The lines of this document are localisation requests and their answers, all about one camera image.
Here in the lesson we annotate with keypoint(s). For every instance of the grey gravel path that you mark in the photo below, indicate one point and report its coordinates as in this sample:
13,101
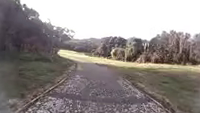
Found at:
95,105

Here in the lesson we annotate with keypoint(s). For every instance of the grass verge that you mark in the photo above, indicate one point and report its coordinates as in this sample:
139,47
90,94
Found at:
30,75

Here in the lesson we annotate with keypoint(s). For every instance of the wood of dark trees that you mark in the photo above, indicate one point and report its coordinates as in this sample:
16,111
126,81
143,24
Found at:
175,47
19,27

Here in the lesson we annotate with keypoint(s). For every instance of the pale path edging strip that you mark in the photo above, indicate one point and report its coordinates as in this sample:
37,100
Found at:
152,100
44,93

